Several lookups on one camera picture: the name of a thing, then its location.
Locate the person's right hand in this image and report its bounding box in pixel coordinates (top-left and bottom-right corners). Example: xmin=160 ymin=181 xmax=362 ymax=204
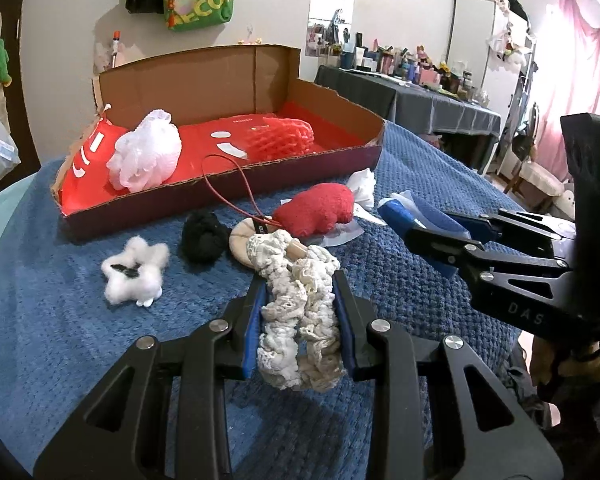
xmin=531 ymin=335 xmax=600 ymax=402

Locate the white tissue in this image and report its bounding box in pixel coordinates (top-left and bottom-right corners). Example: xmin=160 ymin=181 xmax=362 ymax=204
xmin=347 ymin=169 xmax=378 ymax=208

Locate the beige powder puff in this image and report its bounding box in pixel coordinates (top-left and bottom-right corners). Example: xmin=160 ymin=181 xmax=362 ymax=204
xmin=229 ymin=217 xmax=281 ymax=268

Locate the table with cosmetics bottles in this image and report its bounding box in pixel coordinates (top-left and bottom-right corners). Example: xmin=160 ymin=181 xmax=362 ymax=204
xmin=307 ymin=30 xmax=491 ymax=106

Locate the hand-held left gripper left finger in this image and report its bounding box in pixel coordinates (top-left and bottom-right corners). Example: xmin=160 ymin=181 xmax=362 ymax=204
xmin=32 ymin=272 xmax=268 ymax=480

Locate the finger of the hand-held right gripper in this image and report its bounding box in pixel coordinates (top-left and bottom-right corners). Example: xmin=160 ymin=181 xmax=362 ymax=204
xmin=404 ymin=225 xmax=572 ymax=287
xmin=447 ymin=209 xmax=577 ymax=256

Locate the light teal bedsheet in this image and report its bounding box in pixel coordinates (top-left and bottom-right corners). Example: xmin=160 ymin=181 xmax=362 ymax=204
xmin=0 ymin=160 xmax=46 ymax=271

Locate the blue and white packet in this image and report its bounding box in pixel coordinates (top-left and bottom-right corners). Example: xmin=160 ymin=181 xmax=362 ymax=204
xmin=377 ymin=190 xmax=473 ymax=241

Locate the table with dark cloth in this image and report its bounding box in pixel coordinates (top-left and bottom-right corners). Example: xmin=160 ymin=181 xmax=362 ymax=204
xmin=314 ymin=64 xmax=502 ymax=171

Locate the dark wooden door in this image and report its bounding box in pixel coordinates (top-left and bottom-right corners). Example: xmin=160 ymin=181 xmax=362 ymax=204
xmin=0 ymin=0 xmax=43 ymax=201

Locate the cushioned chair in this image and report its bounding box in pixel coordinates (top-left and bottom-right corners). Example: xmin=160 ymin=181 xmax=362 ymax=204
xmin=505 ymin=105 xmax=568 ymax=211

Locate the red plush pouch with cord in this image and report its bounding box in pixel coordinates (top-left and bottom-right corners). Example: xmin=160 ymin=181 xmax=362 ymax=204
xmin=200 ymin=154 xmax=356 ymax=237

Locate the white wardrobe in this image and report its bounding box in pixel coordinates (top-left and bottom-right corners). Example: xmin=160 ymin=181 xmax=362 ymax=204
xmin=445 ymin=0 xmax=498 ymax=111

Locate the cardboard box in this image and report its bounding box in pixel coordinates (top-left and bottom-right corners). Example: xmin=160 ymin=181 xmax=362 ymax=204
xmin=50 ymin=44 xmax=386 ymax=242

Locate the pink curtain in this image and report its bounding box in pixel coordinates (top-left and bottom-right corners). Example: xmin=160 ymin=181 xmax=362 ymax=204
xmin=532 ymin=0 xmax=600 ymax=181

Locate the white star plush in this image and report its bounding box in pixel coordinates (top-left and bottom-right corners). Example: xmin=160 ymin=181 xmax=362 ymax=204
xmin=101 ymin=236 xmax=171 ymax=308

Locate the red plastic bag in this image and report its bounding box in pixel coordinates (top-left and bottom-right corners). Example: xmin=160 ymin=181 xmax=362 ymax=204
xmin=60 ymin=102 xmax=376 ymax=216

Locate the clear hanging plastic bag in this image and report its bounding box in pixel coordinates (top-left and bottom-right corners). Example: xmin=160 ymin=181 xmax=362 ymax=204
xmin=0 ymin=95 xmax=22 ymax=186

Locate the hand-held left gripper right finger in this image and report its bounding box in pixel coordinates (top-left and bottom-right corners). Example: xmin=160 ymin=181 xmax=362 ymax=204
xmin=330 ymin=270 xmax=566 ymax=480

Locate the red knitted scrubber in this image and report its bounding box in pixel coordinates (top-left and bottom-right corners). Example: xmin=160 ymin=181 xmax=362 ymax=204
xmin=240 ymin=116 xmax=316 ymax=157

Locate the blue knitted blanket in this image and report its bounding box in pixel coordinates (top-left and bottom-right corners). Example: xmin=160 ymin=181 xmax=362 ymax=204
xmin=0 ymin=120 xmax=531 ymax=480

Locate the white mesh bath pouf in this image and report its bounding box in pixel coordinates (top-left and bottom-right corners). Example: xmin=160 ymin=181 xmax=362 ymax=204
xmin=106 ymin=109 xmax=183 ymax=192

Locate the white plush toy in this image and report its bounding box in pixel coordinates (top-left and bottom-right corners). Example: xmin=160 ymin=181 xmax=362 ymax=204
xmin=504 ymin=46 xmax=530 ymax=69

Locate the black fuzzy scrunchie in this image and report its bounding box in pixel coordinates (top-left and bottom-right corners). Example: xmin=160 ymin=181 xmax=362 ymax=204
xmin=181 ymin=210 xmax=231 ymax=263

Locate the cream lace scrunchie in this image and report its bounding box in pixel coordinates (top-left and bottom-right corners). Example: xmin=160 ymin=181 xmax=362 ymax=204
xmin=246 ymin=230 xmax=348 ymax=393

